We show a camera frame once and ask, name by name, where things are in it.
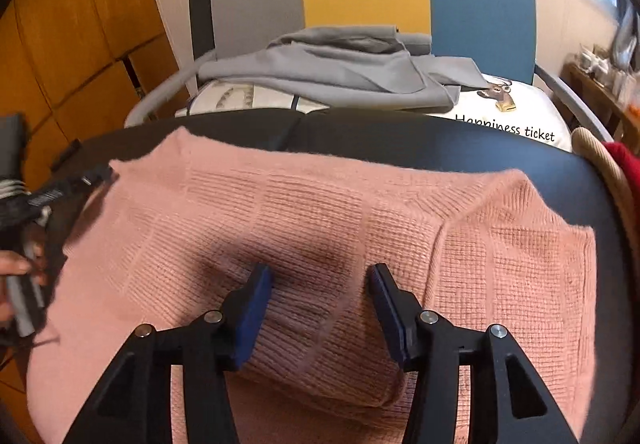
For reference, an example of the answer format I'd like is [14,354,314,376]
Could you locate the red cloth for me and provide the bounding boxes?
[604,143,640,223]

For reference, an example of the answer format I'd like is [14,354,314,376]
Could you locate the cluttered wooden side table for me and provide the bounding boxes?
[561,45,639,155]

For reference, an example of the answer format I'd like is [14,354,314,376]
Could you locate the grey yellow blue sofa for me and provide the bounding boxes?
[126,0,611,142]

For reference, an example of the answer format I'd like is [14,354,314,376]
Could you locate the white happiness ticket pillow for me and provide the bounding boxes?
[426,74,572,152]

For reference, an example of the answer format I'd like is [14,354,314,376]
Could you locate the patterned white blue cushion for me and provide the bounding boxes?
[175,81,326,118]

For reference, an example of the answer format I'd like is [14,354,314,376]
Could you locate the person's left hand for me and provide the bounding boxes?
[1,243,47,326]

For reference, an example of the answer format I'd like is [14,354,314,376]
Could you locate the wooden wardrobe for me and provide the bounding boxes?
[0,0,191,444]

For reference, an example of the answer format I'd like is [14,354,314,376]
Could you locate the pink knitted sweater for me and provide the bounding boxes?
[27,129,597,443]

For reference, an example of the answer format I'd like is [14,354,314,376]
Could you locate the grey garment on sofa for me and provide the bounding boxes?
[198,26,489,111]

